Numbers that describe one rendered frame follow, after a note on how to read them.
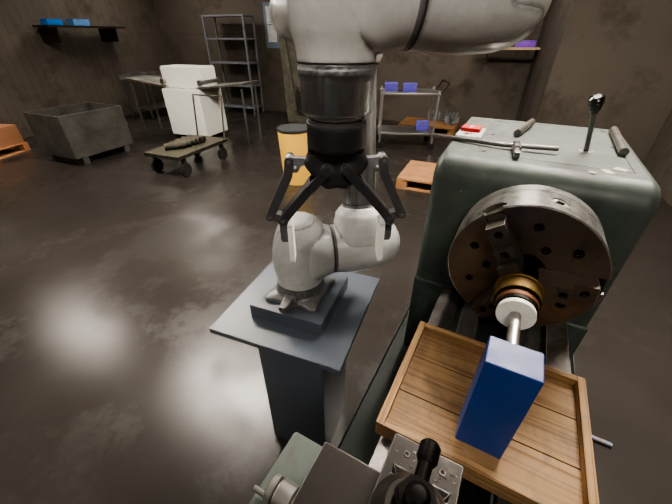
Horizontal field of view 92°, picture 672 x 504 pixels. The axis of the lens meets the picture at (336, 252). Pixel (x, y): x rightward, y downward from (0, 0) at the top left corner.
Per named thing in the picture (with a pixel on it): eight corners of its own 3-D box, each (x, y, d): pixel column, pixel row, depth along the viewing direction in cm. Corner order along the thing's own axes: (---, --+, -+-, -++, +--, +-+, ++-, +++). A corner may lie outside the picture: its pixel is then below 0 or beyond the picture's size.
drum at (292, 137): (320, 178, 416) (318, 125, 380) (303, 189, 386) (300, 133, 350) (293, 173, 431) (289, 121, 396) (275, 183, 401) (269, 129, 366)
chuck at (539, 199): (438, 271, 93) (486, 169, 74) (554, 323, 84) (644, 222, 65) (429, 289, 87) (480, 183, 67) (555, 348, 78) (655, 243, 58)
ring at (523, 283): (501, 260, 68) (496, 285, 61) (552, 273, 64) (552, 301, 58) (489, 294, 73) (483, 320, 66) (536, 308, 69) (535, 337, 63)
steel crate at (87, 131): (42, 161, 471) (18, 113, 435) (102, 144, 545) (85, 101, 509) (82, 167, 448) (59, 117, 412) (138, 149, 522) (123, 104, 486)
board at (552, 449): (418, 331, 86) (420, 320, 84) (577, 389, 72) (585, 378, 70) (374, 432, 64) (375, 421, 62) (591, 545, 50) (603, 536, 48)
